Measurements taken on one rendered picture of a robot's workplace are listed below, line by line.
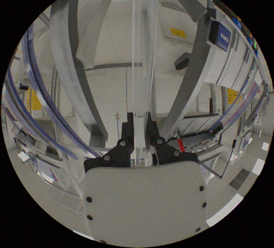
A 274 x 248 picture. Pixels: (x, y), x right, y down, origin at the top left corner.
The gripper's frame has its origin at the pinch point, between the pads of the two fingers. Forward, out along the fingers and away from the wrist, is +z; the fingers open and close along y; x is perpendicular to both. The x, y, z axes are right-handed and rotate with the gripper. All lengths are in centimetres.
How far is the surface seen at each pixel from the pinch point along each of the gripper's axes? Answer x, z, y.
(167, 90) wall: -82, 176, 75
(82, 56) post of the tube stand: 8.7, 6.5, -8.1
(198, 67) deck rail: 6.5, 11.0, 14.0
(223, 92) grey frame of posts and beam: -16, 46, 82
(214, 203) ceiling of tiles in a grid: -188, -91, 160
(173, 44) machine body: 11.9, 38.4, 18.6
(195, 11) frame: 18.7, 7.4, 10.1
